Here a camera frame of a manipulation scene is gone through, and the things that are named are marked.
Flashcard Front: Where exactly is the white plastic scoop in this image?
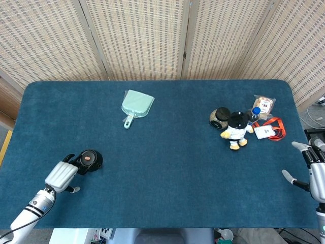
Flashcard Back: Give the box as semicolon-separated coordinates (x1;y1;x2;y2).
214;228;234;242

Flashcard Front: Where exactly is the grey robot torso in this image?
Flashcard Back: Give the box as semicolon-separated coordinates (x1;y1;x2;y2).
111;228;215;244

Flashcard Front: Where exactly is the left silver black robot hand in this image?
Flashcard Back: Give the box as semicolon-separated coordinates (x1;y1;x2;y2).
44;154;88;194

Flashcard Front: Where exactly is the black round device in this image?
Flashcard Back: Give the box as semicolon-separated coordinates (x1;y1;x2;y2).
73;149;104;175

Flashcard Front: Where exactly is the woven folding screen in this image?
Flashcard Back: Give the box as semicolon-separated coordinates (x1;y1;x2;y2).
0;0;325;120

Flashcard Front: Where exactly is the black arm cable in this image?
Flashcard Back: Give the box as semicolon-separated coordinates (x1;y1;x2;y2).
0;189;56;241

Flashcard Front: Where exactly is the glass jar with black lid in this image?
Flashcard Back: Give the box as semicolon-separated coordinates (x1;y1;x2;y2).
209;107;231;130

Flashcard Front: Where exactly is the black plush doll white shirt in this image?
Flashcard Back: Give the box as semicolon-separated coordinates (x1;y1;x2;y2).
219;111;254;151

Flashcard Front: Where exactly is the white badge card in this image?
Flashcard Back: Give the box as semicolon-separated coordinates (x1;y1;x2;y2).
253;126;276;140

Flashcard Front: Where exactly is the blue table cloth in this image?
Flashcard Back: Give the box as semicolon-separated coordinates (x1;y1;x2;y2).
0;80;321;230

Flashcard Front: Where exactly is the clear snack packet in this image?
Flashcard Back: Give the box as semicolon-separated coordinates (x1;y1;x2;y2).
252;94;276;120

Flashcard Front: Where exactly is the blue capped plastic bottle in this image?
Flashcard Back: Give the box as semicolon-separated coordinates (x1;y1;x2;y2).
247;106;262;125

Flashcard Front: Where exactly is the white storage box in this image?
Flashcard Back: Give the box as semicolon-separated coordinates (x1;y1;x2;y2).
49;228;114;244

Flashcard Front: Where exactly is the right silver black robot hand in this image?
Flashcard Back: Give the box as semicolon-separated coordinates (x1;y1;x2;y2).
281;141;325;204

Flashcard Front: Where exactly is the orange lanyard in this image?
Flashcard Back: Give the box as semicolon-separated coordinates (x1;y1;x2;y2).
251;116;287;140

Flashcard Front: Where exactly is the black equipment box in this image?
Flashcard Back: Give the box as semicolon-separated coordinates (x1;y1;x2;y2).
304;128;325;146

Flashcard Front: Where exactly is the mint green dustpan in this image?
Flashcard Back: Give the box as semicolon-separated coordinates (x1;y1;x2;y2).
121;89;155;130

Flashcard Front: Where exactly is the white floor cable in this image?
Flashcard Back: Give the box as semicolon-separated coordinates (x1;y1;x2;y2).
304;95;325;128

